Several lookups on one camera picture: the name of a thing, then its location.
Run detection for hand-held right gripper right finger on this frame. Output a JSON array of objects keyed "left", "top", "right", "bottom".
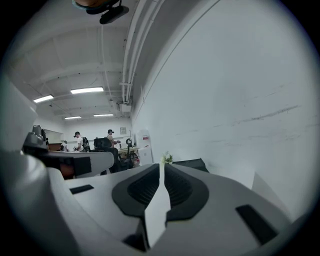
[{"left": 149, "top": 163, "right": 294, "bottom": 256}]

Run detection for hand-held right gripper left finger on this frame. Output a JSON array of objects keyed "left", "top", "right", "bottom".
[{"left": 65, "top": 163, "right": 161, "bottom": 252}]

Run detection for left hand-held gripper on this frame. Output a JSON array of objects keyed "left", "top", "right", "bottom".
[{"left": 21, "top": 124, "right": 115, "bottom": 180}]

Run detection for black office chair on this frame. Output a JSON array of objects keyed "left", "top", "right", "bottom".
[{"left": 93, "top": 137, "right": 120, "bottom": 174}]

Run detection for black stand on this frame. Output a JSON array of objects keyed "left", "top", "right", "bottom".
[{"left": 124, "top": 136, "right": 135, "bottom": 171}]

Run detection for white cabinet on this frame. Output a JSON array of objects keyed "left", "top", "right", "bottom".
[{"left": 135, "top": 129, "right": 154, "bottom": 166}]

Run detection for small white flower plant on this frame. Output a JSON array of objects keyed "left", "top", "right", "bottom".
[{"left": 160, "top": 150, "right": 174, "bottom": 165}]

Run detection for white ceiling pipes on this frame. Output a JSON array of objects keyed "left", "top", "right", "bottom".
[{"left": 119, "top": 0, "right": 166, "bottom": 105}]

